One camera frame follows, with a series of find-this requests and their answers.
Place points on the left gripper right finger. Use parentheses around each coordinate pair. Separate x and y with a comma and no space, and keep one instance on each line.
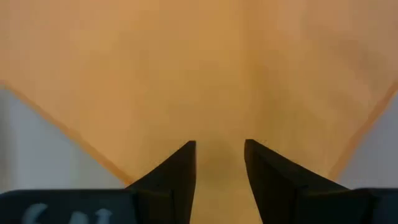
(311,208)

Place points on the orange microfiber towel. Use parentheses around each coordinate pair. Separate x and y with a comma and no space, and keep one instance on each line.
(199,77)

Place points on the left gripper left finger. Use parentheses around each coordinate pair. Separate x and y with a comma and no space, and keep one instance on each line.
(124,208)

